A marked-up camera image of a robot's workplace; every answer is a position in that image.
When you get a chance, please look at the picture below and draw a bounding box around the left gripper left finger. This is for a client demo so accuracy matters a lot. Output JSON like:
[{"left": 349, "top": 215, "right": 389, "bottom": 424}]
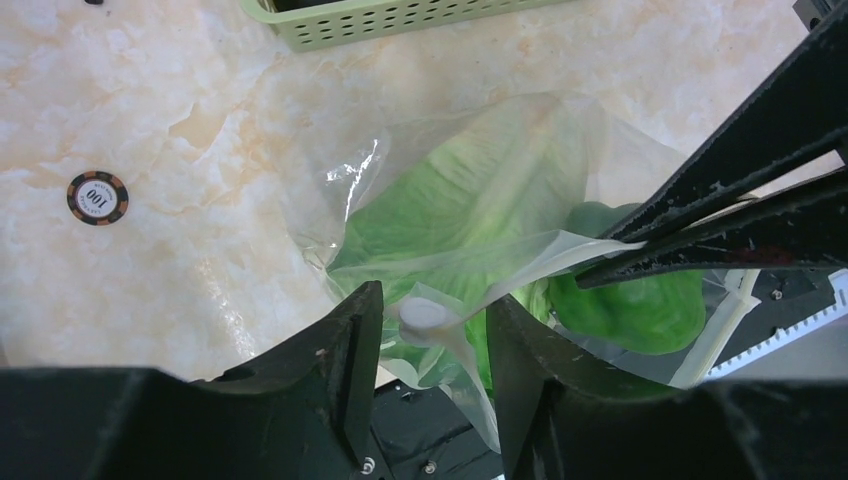
[{"left": 1, "top": 281, "right": 384, "bottom": 479}]

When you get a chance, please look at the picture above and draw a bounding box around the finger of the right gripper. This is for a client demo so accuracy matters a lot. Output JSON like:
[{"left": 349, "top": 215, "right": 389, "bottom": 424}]
[
  {"left": 576, "top": 168, "right": 847, "bottom": 289},
  {"left": 603, "top": 1, "right": 847, "bottom": 242}
]

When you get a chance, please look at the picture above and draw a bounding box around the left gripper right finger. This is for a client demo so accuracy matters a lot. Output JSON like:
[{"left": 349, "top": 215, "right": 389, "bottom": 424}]
[{"left": 486, "top": 296, "right": 847, "bottom": 479}]

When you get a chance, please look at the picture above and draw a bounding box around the green toy bell pepper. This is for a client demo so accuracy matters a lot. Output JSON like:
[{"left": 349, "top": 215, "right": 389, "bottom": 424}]
[{"left": 548, "top": 201, "right": 707, "bottom": 356}]

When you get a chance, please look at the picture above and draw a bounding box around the green toy cabbage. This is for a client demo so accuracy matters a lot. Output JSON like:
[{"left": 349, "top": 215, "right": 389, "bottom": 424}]
[{"left": 325, "top": 115, "right": 591, "bottom": 392}]

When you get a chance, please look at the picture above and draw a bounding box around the clear zip top bag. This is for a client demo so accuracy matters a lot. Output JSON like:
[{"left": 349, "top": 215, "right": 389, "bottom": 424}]
[{"left": 284, "top": 93, "right": 758, "bottom": 449}]

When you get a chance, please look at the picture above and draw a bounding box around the poker chip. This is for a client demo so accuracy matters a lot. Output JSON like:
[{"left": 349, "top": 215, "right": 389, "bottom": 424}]
[{"left": 66, "top": 170, "right": 130, "bottom": 226}]

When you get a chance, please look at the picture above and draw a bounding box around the light green plastic basket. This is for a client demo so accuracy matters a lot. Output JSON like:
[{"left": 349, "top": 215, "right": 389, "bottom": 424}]
[{"left": 240, "top": 0, "right": 556, "bottom": 53}]

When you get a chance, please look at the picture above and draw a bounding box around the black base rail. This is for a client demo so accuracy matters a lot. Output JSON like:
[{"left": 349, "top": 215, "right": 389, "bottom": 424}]
[{"left": 370, "top": 271, "right": 847, "bottom": 479}]

